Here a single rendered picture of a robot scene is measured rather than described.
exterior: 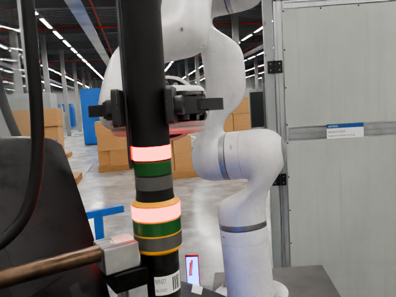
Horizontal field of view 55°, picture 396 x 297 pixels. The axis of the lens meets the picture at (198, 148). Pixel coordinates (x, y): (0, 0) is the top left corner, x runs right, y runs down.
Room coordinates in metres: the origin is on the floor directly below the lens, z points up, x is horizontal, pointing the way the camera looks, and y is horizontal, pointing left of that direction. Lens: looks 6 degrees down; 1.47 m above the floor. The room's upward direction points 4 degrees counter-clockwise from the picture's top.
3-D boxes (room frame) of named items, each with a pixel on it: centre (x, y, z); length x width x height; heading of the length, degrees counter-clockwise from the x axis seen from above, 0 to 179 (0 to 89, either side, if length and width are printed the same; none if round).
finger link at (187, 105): (0.34, 0.01, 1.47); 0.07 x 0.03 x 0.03; 177
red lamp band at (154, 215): (0.33, 0.04, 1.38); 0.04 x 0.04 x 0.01
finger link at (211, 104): (0.40, 0.00, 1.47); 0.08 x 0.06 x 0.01; 57
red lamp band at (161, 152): (0.33, 0.04, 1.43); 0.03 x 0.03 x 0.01
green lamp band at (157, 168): (0.33, 0.04, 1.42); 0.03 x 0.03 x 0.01
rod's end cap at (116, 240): (0.31, 0.07, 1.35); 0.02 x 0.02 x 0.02; 32
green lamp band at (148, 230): (0.33, 0.04, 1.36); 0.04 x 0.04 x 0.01
